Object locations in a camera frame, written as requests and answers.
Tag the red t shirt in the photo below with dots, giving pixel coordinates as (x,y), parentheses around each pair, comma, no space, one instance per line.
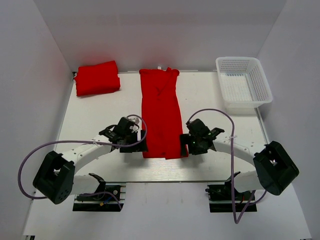
(97,79)
(161,112)

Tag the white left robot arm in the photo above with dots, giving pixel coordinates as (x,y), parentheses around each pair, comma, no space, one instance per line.
(57,176)

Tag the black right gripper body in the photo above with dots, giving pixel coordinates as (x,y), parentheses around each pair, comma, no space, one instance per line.
(186,144)

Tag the white plastic mesh basket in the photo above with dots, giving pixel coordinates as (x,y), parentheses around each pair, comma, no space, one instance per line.
(243,83)

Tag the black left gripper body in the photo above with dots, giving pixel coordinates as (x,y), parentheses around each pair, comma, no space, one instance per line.
(137,144)

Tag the red folded t shirt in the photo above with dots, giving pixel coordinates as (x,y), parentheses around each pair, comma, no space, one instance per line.
(97,79)

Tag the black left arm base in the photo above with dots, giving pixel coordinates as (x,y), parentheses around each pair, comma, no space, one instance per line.
(102,197)

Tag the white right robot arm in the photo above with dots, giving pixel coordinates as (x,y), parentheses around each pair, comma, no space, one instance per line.
(274,168)

